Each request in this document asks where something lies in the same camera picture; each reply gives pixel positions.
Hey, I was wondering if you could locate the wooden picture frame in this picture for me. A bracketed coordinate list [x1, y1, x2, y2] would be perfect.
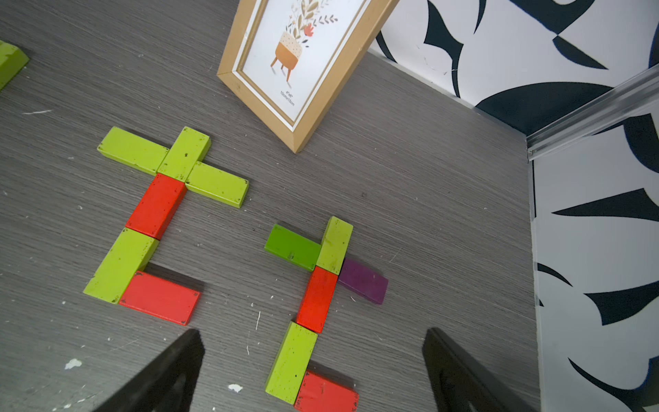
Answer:
[217, 1, 396, 153]

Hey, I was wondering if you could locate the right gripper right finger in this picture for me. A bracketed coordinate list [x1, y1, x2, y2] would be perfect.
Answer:
[422, 327, 534, 411]

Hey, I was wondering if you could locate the purple block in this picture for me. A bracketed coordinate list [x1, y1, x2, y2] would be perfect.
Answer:
[338, 259, 389, 305]

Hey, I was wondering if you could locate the green block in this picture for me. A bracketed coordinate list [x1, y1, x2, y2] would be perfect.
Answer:
[264, 225, 321, 271]

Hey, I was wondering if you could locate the red block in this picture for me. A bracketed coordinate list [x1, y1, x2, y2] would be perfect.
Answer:
[119, 271, 202, 325]
[125, 173, 187, 240]
[294, 371, 360, 412]
[296, 266, 338, 334]

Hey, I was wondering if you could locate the lime block top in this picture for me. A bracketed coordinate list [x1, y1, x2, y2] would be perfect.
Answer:
[97, 127, 169, 176]

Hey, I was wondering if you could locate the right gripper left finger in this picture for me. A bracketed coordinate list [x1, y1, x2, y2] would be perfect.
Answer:
[96, 329, 205, 411]

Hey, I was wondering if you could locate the lime block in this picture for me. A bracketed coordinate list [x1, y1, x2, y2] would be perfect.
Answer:
[83, 228, 160, 304]
[97, 127, 169, 176]
[0, 41, 30, 90]
[185, 161, 249, 209]
[265, 322, 317, 404]
[316, 216, 354, 276]
[157, 127, 211, 182]

